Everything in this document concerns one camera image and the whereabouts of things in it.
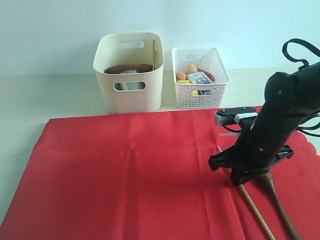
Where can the dark wooden spoon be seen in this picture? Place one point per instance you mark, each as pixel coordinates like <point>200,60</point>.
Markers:
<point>266,182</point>

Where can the red scalloped table cloth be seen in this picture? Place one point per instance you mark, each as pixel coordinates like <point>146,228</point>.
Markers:
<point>142,176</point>

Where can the long wooden chopstick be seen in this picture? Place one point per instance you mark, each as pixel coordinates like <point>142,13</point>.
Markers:
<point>153,49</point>

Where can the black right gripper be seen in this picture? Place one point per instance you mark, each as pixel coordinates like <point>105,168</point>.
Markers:
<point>254,152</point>

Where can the stainless steel cup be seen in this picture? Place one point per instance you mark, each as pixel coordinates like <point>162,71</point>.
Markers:
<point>131,85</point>

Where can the cream plastic bin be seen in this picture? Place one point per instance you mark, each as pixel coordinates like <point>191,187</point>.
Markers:
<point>129,48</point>

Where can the red toy sausage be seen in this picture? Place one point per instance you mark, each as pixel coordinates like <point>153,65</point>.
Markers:
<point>208,74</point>

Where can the blue white milk carton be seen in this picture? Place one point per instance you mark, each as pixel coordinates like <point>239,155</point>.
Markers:
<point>200,78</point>

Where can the yellow cheese wedge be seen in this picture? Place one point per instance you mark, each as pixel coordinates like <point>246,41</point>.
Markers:
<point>184,81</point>

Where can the orange fried chicken piece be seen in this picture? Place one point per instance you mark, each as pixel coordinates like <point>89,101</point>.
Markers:
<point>180,75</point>

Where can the white perforated plastic basket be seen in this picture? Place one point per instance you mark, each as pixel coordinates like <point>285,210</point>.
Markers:
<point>208,59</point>

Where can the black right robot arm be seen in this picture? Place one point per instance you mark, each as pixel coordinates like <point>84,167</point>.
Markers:
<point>290,99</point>

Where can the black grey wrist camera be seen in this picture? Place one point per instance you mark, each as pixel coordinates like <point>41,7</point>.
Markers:
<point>231,116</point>

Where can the silver table knife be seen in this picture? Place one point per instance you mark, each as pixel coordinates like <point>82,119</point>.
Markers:
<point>155,60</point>

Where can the brown egg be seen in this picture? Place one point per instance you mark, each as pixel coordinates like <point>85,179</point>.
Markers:
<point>191,69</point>

